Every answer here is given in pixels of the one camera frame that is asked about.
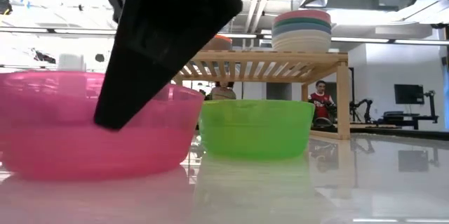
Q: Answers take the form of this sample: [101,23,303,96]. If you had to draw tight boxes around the small translucent magenta bowl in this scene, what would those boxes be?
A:
[0,70,206,182]

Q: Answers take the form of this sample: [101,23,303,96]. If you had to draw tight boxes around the small translucent orange bowl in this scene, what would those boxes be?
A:
[202,34,233,52]

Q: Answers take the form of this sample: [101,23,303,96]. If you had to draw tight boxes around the large matte blue-grey bowl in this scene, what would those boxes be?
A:
[272,22,333,37]

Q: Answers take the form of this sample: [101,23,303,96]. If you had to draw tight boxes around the large matte teal bowl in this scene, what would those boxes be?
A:
[272,18,333,30]

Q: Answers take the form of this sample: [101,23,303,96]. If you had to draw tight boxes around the large matte pink bowl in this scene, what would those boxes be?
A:
[273,9,332,25]

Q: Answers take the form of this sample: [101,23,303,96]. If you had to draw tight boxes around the slatted wooden shelf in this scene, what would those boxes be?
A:
[173,50,351,140]

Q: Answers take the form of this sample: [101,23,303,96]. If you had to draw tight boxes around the white plastic container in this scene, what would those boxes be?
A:
[57,53,87,73]

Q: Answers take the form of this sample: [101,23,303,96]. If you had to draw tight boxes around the person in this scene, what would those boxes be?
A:
[308,79,337,127]
[209,81,237,101]

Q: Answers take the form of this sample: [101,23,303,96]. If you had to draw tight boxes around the small translucent green bowl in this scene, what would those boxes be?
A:
[199,99,316,160]

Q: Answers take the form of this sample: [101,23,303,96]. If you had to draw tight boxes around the large white bowl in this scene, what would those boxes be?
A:
[272,29,333,53]

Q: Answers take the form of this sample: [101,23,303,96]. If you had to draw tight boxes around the black background workbench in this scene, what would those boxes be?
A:
[373,89,439,131]

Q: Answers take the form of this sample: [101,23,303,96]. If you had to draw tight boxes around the black monitor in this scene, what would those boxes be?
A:
[394,84,425,105]

